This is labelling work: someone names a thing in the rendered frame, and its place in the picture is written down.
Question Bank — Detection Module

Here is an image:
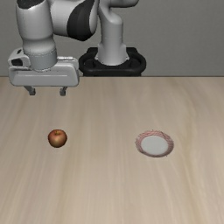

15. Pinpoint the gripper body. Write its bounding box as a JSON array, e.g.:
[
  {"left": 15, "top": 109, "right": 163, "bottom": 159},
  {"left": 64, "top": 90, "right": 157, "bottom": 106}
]
[{"left": 7, "top": 47, "right": 81, "bottom": 88}]

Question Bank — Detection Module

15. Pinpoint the red apple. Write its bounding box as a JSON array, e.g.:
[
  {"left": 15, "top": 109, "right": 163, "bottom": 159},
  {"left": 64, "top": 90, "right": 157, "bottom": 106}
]
[{"left": 47, "top": 129, "right": 68, "bottom": 149}]

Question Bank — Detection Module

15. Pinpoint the white plate with red rim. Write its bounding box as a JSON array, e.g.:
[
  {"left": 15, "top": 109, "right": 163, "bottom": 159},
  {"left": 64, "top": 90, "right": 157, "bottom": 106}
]
[{"left": 134, "top": 129, "right": 175, "bottom": 158}]

